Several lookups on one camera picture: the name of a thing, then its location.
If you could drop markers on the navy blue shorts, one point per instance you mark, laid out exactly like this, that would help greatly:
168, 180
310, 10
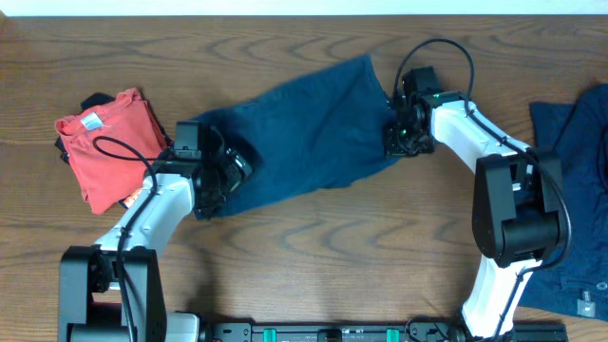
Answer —
320, 131

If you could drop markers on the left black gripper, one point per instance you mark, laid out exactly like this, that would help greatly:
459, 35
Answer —
236, 179

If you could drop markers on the folded red t-shirt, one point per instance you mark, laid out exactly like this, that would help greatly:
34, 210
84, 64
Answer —
111, 149

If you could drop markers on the navy blue garment pile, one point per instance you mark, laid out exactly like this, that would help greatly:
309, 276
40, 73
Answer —
578, 133

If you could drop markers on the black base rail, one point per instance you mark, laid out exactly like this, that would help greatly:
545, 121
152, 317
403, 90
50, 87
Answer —
417, 329

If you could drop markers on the folded black printed garment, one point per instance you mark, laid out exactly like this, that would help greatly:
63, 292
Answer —
95, 100

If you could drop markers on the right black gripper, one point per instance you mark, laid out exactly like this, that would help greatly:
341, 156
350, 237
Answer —
393, 147

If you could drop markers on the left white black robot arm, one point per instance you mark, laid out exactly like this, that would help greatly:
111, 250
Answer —
112, 290

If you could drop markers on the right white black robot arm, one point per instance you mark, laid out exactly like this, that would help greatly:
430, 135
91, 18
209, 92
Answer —
519, 215

